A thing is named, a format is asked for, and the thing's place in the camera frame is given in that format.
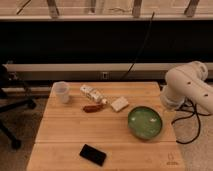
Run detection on black eraser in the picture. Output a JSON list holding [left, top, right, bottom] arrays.
[[79, 144, 107, 166]]

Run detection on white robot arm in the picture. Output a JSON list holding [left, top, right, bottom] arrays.
[[160, 61, 213, 114]]

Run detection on white sponge block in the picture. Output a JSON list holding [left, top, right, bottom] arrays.
[[111, 97, 129, 112]]

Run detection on brown red marker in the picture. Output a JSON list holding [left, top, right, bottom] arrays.
[[83, 104, 104, 113]]

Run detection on clear plastic cup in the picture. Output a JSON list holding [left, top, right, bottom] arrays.
[[53, 81, 70, 103]]

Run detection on green bowl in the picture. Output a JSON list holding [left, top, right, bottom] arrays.
[[128, 106, 163, 140]]

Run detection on black office chair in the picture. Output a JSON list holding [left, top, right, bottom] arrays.
[[0, 64, 38, 150]]

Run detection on wall power outlet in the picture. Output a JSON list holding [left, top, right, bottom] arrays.
[[101, 72, 109, 80]]

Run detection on black hanging cable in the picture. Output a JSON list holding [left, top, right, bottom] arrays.
[[120, 11, 156, 81]]

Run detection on black floor cables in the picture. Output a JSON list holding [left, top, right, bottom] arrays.
[[170, 98, 213, 145]]

